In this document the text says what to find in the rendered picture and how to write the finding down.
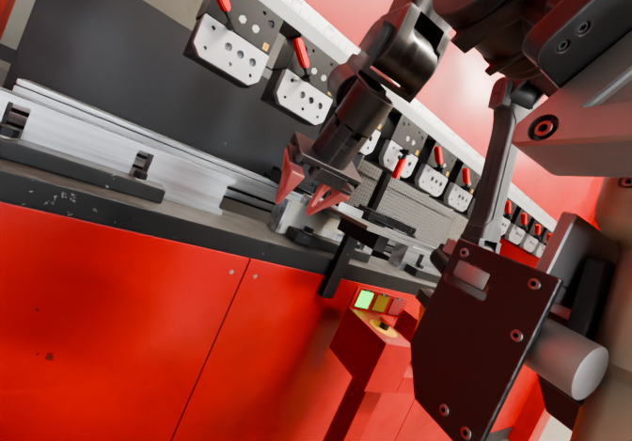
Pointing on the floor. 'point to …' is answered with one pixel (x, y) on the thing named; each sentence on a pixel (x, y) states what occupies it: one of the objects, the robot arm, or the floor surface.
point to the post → (379, 190)
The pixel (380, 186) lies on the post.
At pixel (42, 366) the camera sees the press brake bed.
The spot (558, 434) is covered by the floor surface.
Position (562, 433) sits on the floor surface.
